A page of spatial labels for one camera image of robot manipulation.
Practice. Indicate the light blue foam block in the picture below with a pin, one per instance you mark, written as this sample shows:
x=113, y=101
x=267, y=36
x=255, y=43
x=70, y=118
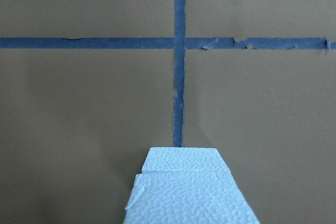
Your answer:
x=186, y=185

